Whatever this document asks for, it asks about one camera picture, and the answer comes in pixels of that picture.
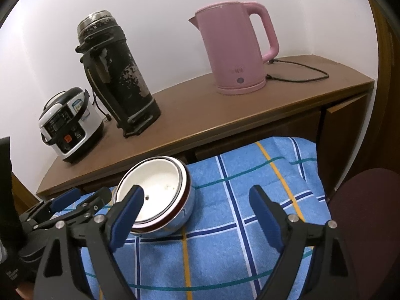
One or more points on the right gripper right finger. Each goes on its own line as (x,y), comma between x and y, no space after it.
(330,274)

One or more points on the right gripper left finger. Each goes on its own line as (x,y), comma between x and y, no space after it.
(61,273)

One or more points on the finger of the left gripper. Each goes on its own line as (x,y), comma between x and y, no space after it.
(90,206)
(43,211)

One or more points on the white enamel bowl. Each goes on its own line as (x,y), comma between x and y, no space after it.
(169,197)

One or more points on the white black rice cooker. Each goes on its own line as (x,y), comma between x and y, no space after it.
(70,124)

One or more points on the blue plaid tablecloth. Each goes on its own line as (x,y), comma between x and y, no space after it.
(221,252)

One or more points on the black thermos flask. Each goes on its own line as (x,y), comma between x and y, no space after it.
(114,75)

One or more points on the brown wooden side cabinet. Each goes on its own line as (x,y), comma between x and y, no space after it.
(308,97)

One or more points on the pink electric kettle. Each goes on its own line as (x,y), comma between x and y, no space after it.
(232,47)

